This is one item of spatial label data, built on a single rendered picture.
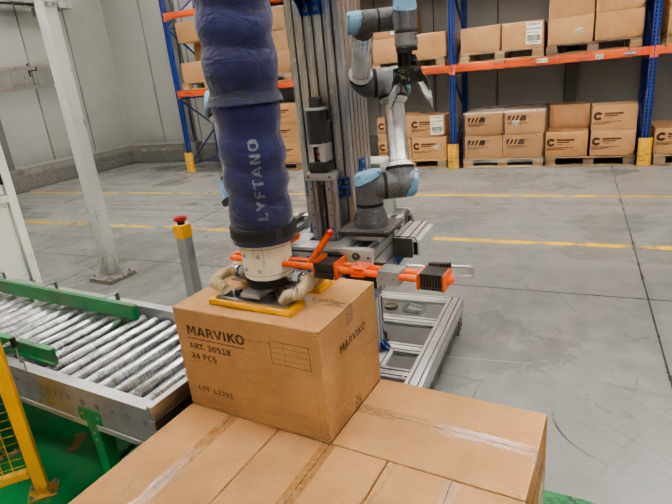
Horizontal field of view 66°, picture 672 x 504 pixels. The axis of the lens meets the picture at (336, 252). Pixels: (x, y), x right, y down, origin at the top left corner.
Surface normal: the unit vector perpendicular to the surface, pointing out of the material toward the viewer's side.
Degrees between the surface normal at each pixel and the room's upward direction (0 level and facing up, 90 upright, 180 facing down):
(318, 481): 0
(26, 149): 90
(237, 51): 75
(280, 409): 90
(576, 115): 90
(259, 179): 70
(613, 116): 89
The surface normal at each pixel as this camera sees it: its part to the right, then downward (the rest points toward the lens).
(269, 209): 0.37, 0.01
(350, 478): -0.09, -0.94
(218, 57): -0.36, 0.09
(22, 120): 0.91, 0.05
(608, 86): -0.40, 0.33
